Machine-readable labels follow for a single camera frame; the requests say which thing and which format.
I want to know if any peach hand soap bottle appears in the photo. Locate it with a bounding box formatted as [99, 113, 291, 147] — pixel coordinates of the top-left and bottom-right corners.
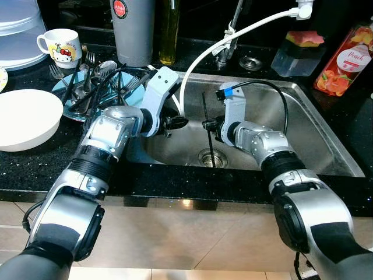
[313, 23, 373, 97]

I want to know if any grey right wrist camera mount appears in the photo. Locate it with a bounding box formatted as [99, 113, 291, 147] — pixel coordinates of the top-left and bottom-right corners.
[217, 82, 248, 141]

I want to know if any metal sink drain strainer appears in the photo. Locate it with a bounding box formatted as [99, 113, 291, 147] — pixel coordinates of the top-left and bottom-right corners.
[198, 149, 229, 169]

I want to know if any chrome kitchen faucet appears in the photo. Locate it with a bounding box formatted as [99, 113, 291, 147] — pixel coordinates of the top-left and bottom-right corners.
[213, 0, 245, 71]

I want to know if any round metal sink hole cap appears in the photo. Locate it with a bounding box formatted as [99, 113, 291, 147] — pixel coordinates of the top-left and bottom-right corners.
[239, 56, 264, 72]

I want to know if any pink and yellow sponge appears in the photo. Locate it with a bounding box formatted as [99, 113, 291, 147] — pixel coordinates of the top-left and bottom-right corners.
[285, 30, 325, 48]

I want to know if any white cartoon print mug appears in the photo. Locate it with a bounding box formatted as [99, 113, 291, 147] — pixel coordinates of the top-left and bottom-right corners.
[37, 29, 83, 69]

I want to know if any clear plastic sponge holder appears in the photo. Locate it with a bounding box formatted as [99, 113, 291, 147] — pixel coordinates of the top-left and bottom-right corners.
[271, 40, 320, 78]

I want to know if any silver fork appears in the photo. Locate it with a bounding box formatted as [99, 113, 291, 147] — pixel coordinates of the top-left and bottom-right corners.
[48, 62, 66, 82]
[83, 51, 98, 91]
[124, 75, 143, 94]

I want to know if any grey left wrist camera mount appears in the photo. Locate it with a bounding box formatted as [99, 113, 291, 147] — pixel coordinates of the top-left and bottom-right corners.
[142, 66, 180, 138]

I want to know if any olive oil glass bottle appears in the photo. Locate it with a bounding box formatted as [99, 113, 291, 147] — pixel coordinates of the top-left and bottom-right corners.
[159, 0, 181, 66]

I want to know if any white flexible hose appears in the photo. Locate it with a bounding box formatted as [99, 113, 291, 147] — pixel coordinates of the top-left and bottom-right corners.
[147, 10, 301, 117]

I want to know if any white faucet hose adapter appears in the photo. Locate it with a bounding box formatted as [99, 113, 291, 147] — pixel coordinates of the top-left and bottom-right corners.
[297, 3, 314, 20]

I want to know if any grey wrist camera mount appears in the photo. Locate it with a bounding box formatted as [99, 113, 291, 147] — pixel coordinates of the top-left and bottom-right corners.
[142, 66, 180, 138]
[217, 82, 248, 141]

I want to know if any translucent white plastic food cover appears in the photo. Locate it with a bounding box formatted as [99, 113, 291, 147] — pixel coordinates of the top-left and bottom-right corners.
[0, 0, 48, 72]

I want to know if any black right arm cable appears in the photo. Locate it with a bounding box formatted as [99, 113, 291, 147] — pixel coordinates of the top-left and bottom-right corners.
[230, 80, 290, 136]

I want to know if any black chopstick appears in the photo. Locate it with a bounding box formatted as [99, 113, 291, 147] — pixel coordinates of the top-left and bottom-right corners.
[202, 92, 216, 167]
[86, 63, 126, 113]
[63, 58, 83, 103]

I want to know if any grey cylindrical canister red badge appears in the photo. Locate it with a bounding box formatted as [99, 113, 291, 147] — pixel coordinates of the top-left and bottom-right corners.
[110, 0, 156, 67]

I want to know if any stainless steel kitchen sink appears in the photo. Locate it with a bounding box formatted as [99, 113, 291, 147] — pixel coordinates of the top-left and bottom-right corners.
[125, 71, 366, 179]

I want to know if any white tie strip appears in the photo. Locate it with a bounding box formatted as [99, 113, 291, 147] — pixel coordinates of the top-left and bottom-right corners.
[221, 26, 238, 53]

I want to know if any light blue plate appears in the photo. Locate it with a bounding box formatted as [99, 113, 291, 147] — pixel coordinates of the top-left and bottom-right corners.
[51, 65, 155, 122]

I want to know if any white bowl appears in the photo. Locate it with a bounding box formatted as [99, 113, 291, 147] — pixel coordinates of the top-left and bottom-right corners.
[0, 89, 64, 152]

